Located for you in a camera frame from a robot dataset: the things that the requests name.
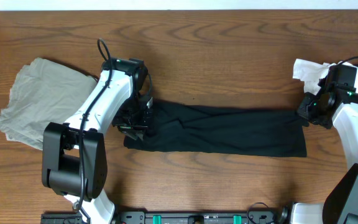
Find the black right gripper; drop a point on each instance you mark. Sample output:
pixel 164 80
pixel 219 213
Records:
pixel 305 112

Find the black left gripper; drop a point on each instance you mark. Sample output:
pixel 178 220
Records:
pixel 134 127

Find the black polo shirt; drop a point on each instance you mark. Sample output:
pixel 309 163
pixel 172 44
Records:
pixel 194 128

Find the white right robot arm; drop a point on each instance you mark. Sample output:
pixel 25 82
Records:
pixel 334 109

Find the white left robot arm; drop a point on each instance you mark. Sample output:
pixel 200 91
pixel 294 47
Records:
pixel 74 162

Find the white garment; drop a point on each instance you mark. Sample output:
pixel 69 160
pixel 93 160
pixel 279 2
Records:
pixel 311 73

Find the folded beige cloth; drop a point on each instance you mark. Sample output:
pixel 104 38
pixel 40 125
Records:
pixel 43 92

